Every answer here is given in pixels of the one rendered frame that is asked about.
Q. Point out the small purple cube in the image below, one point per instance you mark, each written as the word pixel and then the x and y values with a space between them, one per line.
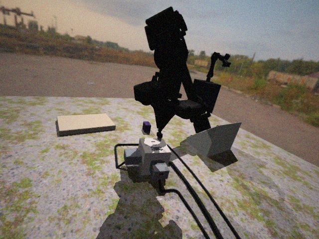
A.
pixel 146 126

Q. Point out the beige flat rectangular slab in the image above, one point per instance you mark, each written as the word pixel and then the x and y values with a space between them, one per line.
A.
pixel 84 123

